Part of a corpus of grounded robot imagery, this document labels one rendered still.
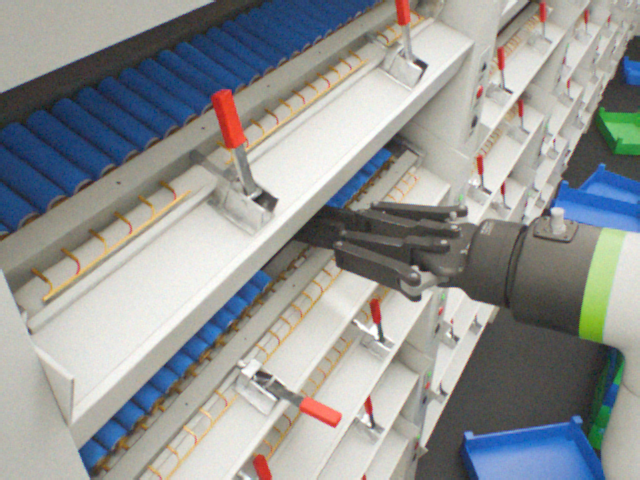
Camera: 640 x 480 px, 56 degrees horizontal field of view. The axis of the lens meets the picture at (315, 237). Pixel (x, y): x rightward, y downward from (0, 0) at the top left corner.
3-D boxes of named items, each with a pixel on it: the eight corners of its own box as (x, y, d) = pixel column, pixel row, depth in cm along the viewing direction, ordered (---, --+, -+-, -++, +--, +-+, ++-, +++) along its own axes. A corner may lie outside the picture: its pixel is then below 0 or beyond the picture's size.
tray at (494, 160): (534, 129, 146) (569, 83, 136) (442, 273, 105) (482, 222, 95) (463, 85, 149) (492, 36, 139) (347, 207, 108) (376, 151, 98)
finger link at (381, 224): (456, 232, 54) (463, 225, 55) (353, 206, 61) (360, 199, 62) (456, 268, 57) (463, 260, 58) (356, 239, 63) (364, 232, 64)
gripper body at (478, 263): (536, 206, 53) (436, 189, 58) (507, 259, 47) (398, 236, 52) (531, 274, 57) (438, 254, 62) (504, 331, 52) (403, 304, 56)
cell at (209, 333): (169, 298, 58) (222, 338, 57) (156, 310, 56) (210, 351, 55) (172, 287, 56) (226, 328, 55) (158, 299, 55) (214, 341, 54)
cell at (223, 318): (183, 285, 59) (235, 325, 58) (170, 296, 58) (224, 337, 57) (186, 274, 58) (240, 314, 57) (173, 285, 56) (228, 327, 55)
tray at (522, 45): (554, 48, 134) (594, -9, 124) (459, 175, 93) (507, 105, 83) (476, 1, 137) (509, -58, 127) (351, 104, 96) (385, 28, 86)
